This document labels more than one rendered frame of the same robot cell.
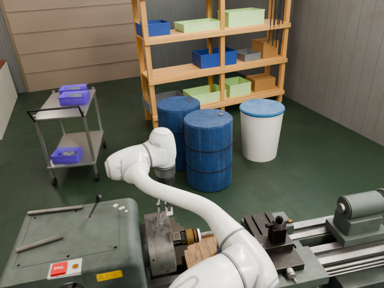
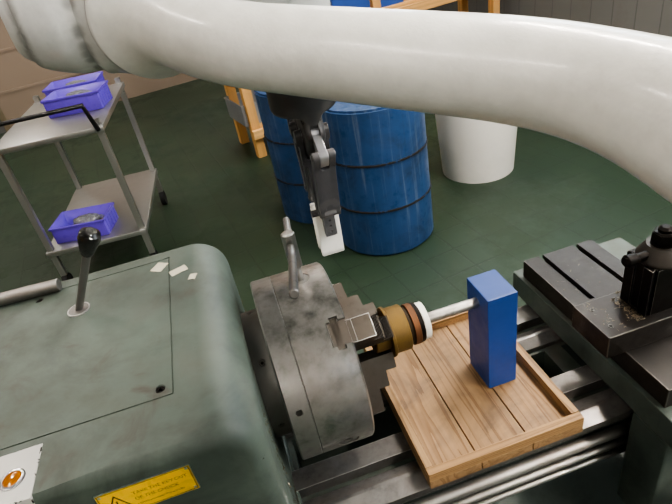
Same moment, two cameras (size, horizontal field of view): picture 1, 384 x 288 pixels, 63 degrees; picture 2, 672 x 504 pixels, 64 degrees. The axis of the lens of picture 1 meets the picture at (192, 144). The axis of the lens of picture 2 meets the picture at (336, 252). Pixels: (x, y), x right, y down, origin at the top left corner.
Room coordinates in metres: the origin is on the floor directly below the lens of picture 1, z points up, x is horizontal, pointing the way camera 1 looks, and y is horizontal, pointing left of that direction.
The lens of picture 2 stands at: (0.54, 0.11, 1.74)
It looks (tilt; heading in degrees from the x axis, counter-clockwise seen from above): 33 degrees down; 0
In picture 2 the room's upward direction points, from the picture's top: 11 degrees counter-clockwise
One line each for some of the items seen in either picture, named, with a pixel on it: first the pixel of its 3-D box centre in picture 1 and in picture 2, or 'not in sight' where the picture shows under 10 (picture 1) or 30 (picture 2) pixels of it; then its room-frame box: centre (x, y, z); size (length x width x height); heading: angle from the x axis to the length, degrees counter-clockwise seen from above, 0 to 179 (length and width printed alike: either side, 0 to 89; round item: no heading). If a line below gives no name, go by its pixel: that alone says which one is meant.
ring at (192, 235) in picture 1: (189, 236); (394, 329); (1.27, 0.04, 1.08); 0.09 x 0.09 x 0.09; 10
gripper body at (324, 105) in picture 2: (166, 181); (305, 112); (1.13, 0.12, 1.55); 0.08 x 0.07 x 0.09; 10
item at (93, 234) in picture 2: (99, 199); (89, 242); (1.25, 0.47, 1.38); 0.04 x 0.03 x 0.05; 100
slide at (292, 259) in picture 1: (271, 240); (622, 309); (1.34, -0.43, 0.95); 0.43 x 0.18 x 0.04; 10
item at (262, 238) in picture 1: (272, 243); (636, 314); (1.27, -0.42, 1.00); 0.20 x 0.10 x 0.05; 100
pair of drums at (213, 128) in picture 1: (194, 140); (343, 154); (3.62, -0.03, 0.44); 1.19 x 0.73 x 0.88; 20
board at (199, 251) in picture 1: (211, 258); (460, 382); (1.29, -0.08, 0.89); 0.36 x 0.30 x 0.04; 10
